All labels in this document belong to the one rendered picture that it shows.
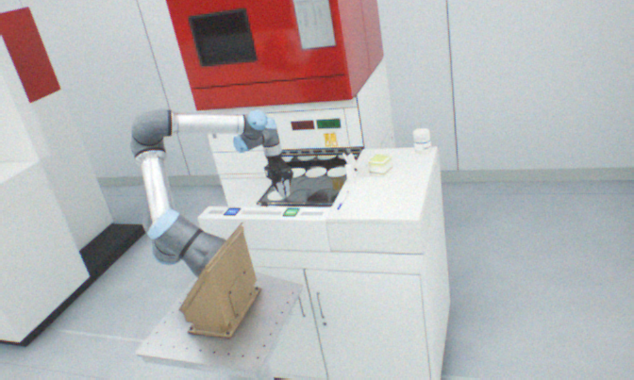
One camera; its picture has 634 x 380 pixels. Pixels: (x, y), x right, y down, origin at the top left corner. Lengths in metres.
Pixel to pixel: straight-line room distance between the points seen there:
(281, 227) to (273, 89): 0.71
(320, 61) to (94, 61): 3.04
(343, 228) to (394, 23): 2.14
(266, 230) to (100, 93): 3.31
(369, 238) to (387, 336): 0.47
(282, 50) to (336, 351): 1.33
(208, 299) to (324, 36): 1.20
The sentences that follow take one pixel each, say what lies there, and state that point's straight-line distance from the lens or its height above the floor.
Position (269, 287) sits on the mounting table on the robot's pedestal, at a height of 0.82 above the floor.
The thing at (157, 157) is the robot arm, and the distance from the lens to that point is 1.98.
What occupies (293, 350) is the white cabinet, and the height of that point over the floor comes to 0.28.
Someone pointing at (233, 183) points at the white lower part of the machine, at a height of 0.79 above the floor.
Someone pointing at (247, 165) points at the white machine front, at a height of 0.89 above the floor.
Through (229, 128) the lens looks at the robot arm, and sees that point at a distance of 1.95.
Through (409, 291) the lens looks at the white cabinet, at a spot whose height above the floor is 0.65.
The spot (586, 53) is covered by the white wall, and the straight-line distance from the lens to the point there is 3.81.
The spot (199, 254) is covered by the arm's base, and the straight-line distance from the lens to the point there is 1.69.
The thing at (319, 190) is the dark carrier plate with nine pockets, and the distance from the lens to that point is 2.27.
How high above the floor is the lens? 1.92
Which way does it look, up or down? 25 degrees down
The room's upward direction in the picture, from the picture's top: 11 degrees counter-clockwise
